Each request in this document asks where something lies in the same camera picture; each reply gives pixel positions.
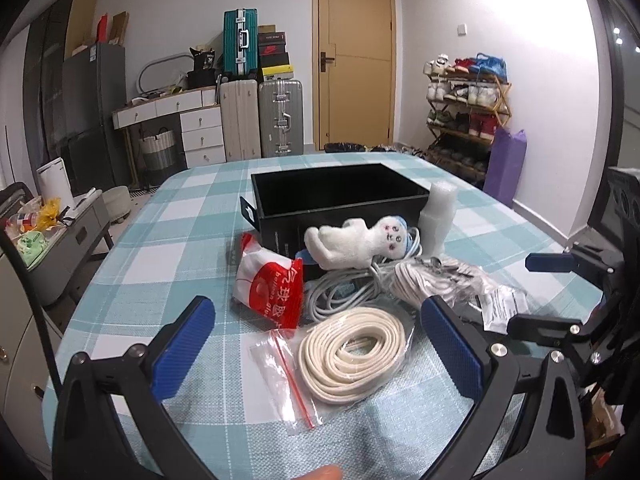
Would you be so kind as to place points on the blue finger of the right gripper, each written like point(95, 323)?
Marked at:
point(548, 262)
point(547, 331)

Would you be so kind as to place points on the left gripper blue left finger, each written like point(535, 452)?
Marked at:
point(88, 439)

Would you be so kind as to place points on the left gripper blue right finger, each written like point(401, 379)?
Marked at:
point(547, 440)

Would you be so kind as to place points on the white labelled pouch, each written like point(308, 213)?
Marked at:
point(500, 305)

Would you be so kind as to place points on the white foam wrap piece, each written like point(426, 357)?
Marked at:
point(436, 218)

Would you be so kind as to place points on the white laces adidas bag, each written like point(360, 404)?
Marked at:
point(462, 286)

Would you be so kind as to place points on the white plush toy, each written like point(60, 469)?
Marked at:
point(354, 245)

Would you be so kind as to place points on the red white plastic bag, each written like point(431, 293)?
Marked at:
point(269, 284)

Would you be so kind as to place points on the black storage box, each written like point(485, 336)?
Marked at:
point(292, 200)

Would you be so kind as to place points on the purple bag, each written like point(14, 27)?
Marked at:
point(505, 166)

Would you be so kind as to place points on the grey side cabinet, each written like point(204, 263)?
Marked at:
point(53, 257)

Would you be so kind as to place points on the wooden shoe rack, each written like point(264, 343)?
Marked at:
point(467, 103)

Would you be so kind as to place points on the teal checked tablecloth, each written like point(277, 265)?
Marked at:
point(185, 242)

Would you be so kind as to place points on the yellow snack bag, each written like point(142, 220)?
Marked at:
point(47, 215)

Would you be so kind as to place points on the wooden door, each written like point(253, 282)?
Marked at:
point(354, 43)

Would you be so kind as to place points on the white round stool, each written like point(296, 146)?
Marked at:
point(118, 202)

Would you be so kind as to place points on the white air purifier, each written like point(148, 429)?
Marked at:
point(54, 183)

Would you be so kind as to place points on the striped laundry basket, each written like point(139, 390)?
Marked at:
point(159, 156)

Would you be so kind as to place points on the silver suitcase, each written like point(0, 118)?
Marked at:
point(281, 117)

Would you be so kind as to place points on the dark grey refrigerator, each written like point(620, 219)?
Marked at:
point(94, 86)

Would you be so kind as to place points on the stacked shoe boxes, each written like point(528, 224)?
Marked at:
point(273, 59)

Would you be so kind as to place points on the beige suitcase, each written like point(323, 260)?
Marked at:
point(240, 119)

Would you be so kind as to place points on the white drawer desk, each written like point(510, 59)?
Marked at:
point(200, 122)

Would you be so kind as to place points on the teal suitcase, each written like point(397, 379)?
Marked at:
point(241, 42)

